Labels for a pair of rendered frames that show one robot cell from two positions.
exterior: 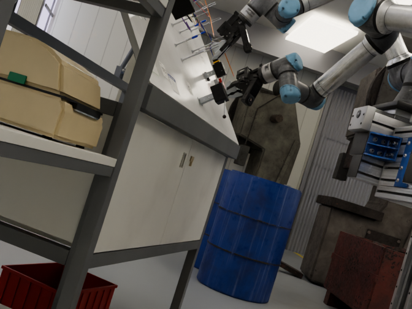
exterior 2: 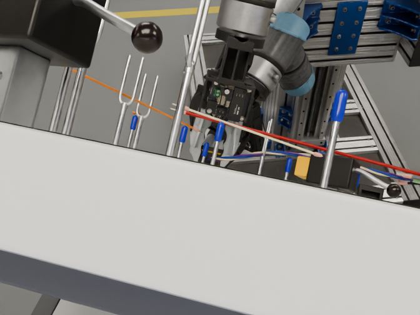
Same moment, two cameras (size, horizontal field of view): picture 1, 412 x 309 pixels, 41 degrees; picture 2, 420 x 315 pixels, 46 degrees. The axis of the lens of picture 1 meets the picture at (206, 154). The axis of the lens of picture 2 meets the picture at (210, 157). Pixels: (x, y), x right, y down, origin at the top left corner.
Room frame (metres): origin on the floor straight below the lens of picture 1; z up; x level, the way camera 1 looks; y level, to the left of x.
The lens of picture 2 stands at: (2.24, 0.63, 1.73)
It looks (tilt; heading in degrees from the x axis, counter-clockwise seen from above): 46 degrees down; 270
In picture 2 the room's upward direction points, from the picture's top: straight up
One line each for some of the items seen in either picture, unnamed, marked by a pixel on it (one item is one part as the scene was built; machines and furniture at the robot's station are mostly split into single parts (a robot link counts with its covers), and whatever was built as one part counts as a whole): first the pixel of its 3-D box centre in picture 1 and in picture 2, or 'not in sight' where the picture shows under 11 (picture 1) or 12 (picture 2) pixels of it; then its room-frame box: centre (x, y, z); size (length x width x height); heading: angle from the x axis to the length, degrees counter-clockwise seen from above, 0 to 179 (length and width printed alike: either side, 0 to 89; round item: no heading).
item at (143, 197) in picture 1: (148, 186); not in sight; (1.70, 0.14, 0.60); 0.55 x 0.02 x 0.39; 164
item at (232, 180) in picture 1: (241, 228); not in sight; (4.05, -0.41, 0.40); 1.08 x 0.66 x 0.80; 174
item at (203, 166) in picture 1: (195, 195); not in sight; (2.22, -0.01, 0.60); 0.55 x 0.03 x 0.39; 164
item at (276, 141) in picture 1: (248, 153); not in sight; (7.49, -0.55, 1.16); 1.21 x 1.04 x 2.31; 96
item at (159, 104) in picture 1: (200, 131); not in sight; (1.95, 0.05, 0.83); 1.18 x 0.06 x 0.06; 164
